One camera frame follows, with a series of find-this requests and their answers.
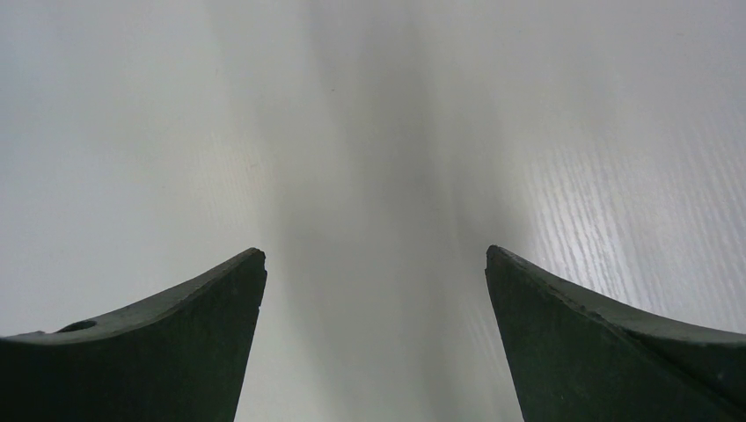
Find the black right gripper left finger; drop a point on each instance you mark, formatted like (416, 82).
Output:
(178, 355)

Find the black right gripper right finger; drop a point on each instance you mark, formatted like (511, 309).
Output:
(576, 355)

